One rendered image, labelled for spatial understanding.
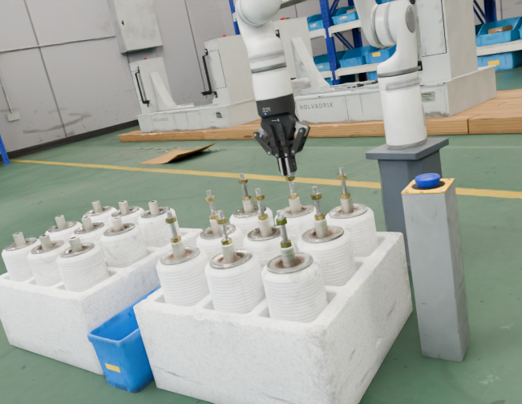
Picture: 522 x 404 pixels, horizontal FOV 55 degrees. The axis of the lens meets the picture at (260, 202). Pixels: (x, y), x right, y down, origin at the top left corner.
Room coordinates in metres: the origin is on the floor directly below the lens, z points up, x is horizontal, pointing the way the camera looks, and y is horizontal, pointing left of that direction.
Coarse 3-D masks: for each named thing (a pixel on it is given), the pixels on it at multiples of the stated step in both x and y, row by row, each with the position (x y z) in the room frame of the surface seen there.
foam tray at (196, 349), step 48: (384, 240) 0.92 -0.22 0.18; (336, 288) 0.76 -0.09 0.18; (384, 288) 0.84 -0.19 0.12; (144, 336) 0.85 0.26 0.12; (192, 336) 0.78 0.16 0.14; (240, 336) 0.72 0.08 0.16; (288, 336) 0.66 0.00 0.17; (336, 336) 0.67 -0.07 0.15; (384, 336) 0.81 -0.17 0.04; (192, 384) 0.80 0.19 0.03; (240, 384) 0.73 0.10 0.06; (288, 384) 0.67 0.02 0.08; (336, 384) 0.65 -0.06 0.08
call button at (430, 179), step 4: (416, 176) 0.80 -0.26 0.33; (420, 176) 0.80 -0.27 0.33; (424, 176) 0.79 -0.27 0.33; (428, 176) 0.79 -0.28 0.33; (432, 176) 0.78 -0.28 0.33; (436, 176) 0.78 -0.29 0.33; (416, 180) 0.79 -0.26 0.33; (420, 180) 0.78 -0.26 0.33; (424, 180) 0.78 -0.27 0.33; (428, 180) 0.78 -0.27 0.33; (432, 180) 0.77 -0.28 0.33; (436, 180) 0.78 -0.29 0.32; (420, 184) 0.79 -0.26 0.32; (424, 184) 0.78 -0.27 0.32; (428, 184) 0.78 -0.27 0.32; (432, 184) 0.78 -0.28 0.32; (436, 184) 0.78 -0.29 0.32
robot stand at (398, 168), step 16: (384, 144) 1.25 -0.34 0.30; (432, 144) 1.14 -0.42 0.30; (384, 160) 1.17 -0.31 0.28; (400, 160) 1.13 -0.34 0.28; (416, 160) 1.12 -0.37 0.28; (432, 160) 1.14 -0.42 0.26; (384, 176) 1.17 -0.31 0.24; (400, 176) 1.14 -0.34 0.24; (384, 192) 1.18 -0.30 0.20; (400, 192) 1.14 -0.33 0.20; (384, 208) 1.19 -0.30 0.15; (400, 208) 1.15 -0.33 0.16; (400, 224) 1.15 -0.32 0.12
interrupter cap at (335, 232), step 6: (312, 228) 0.87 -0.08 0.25; (330, 228) 0.85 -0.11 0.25; (336, 228) 0.84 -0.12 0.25; (342, 228) 0.83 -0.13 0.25; (306, 234) 0.85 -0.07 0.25; (312, 234) 0.84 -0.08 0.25; (330, 234) 0.83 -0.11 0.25; (336, 234) 0.82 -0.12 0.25; (342, 234) 0.81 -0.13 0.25; (306, 240) 0.81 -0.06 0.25; (312, 240) 0.81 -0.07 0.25; (318, 240) 0.80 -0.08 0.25; (324, 240) 0.80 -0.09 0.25; (330, 240) 0.80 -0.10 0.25
